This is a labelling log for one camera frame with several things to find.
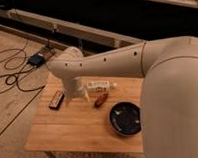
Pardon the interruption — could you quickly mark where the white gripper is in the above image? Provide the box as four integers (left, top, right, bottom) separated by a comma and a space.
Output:
63, 78, 91, 105

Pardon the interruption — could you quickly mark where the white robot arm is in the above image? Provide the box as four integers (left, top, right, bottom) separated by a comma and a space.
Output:
49, 36, 198, 158

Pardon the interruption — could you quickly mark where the black rectangular remote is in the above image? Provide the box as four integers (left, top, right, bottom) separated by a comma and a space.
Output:
49, 90, 64, 110

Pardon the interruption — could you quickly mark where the brown sausage shaped item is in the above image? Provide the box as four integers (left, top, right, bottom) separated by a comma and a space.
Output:
94, 93, 108, 108

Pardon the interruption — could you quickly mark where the wooden table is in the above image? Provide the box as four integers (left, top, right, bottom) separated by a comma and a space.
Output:
25, 74, 143, 153

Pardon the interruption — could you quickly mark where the dark blue round bowl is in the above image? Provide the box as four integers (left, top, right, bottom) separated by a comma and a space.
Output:
108, 102, 141, 136

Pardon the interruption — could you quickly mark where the long wooden shelf beam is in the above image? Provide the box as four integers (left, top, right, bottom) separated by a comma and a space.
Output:
0, 10, 143, 48

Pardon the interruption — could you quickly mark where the black floor cable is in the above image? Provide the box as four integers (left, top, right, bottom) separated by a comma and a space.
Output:
0, 37, 49, 140

